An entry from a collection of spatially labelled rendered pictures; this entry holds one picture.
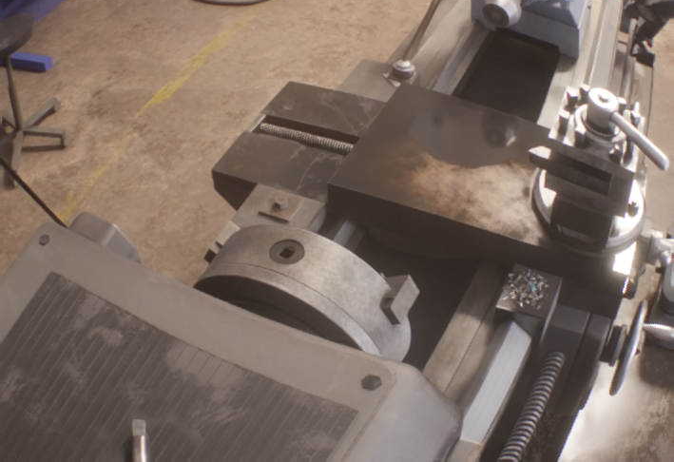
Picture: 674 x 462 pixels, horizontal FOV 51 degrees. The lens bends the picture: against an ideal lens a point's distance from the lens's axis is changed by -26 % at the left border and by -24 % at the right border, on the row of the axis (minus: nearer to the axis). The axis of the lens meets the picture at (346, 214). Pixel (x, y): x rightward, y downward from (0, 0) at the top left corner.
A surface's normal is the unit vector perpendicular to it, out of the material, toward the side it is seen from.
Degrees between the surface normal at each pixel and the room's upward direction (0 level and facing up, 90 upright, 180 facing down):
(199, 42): 0
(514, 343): 36
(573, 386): 90
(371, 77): 0
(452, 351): 0
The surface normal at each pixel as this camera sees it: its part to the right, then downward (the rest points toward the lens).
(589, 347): -0.42, 0.63
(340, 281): 0.40, -0.52
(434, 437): 0.62, -0.33
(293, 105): -0.03, -0.73
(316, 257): 0.19, -0.65
